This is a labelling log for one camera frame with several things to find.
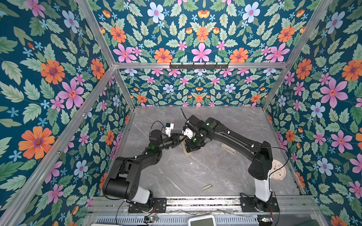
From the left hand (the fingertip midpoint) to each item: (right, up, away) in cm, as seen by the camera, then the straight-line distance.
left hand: (188, 134), depth 79 cm
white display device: (+10, -40, -13) cm, 43 cm away
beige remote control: (-1, -10, -1) cm, 10 cm away
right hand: (-1, -8, -2) cm, 8 cm away
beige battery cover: (+11, -31, +1) cm, 33 cm away
